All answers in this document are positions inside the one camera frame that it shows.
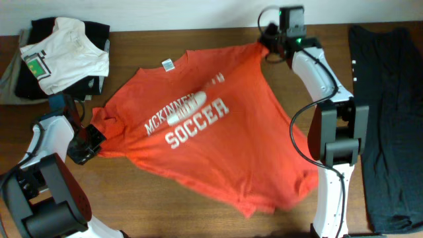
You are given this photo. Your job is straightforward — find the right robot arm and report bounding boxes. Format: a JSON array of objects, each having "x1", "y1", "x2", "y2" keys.
[{"x1": 259, "y1": 5, "x2": 369, "y2": 238}]

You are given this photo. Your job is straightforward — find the grey folded t-shirt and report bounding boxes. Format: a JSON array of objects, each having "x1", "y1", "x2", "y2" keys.
[{"x1": 0, "y1": 28, "x2": 111, "y2": 106}]

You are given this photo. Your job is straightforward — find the black folded t-shirt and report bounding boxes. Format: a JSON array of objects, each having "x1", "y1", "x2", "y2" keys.
[{"x1": 15, "y1": 17, "x2": 110, "y2": 100}]

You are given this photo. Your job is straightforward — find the red soccer t-shirt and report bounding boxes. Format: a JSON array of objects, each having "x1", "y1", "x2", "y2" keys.
[{"x1": 91, "y1": 43, "x2": 318, "y2": 217}]

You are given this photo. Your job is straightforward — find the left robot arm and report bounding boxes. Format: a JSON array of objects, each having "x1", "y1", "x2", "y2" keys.
[{"x1": 1, "y1": 93, "x2": 127, "y2": 238}]

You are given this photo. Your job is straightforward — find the white folded t-shirt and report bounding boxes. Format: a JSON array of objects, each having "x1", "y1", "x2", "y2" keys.
[{"x1": 20, "y1": 17, "x2": 110, "y2": 96}]

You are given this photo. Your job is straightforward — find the black unfolded shirt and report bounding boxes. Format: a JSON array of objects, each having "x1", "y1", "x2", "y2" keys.
[{"x1": 349, "y1": 26, "x2": 422, "y2": 234}]

